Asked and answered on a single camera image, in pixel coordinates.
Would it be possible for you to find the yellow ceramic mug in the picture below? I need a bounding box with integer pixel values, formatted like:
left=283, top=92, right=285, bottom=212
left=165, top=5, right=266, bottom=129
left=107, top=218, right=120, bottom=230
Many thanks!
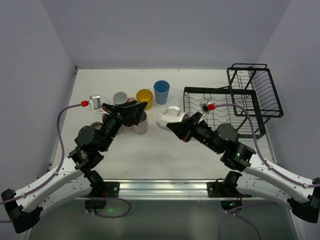
left=136, top=89, right=153, bottom=110

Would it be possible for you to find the white ceramic cup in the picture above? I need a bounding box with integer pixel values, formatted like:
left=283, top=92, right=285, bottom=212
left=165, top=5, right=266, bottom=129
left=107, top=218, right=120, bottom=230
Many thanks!
left=156, top=106, right=190, bottom=130

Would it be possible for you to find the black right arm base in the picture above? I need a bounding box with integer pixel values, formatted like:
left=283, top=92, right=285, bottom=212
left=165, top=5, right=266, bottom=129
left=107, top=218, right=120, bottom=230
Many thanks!
left=206, top=176, right=243, bottom=211

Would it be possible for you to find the aluminium mounting rail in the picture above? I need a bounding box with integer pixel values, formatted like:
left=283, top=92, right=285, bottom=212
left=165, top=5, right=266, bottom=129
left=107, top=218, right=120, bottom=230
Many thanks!
left=74, top=177, right=253, bottom=201

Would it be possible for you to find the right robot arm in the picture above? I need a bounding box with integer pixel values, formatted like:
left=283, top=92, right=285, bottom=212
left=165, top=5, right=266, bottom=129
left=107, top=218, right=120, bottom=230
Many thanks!
left=166, top=112, right=320, bottom=223

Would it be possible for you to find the black two-tier dish rack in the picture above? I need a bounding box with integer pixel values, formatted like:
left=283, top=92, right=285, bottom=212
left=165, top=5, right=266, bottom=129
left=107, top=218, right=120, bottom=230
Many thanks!
left=183, top=63, right=284, bottom=139

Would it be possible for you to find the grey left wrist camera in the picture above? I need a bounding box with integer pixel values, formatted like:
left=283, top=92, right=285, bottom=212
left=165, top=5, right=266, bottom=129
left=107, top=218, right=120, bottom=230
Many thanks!
left=80, top=95, right=111, bottom=114

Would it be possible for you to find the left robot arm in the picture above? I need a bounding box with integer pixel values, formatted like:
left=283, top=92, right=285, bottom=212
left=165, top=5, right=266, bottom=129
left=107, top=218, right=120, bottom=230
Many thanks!
left=1, top=101, right=147, bottom=234

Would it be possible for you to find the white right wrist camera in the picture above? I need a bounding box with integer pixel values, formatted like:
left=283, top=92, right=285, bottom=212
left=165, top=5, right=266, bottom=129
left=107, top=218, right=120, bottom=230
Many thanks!
left=198, top=99, right=216, bottom=123

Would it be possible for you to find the salmon polka dot mug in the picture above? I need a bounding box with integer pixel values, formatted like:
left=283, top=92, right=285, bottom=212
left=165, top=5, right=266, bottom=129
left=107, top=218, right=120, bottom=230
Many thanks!
left=112, top=91, right=136, bottom=106

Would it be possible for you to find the light blue plastic cup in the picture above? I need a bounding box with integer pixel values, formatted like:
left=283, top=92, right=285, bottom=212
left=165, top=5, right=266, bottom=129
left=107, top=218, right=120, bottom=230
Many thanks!
left=153, top=80, right=170, bottom=105

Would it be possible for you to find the small speckled glass cup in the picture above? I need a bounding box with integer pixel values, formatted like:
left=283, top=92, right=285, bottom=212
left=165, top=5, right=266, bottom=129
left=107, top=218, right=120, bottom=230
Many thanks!
left=90, top=121, right=103, bottom=130

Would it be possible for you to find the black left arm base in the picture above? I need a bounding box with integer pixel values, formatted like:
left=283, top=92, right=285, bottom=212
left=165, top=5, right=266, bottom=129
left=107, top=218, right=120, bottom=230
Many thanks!
left=84, top=181, right=120, bottom=213

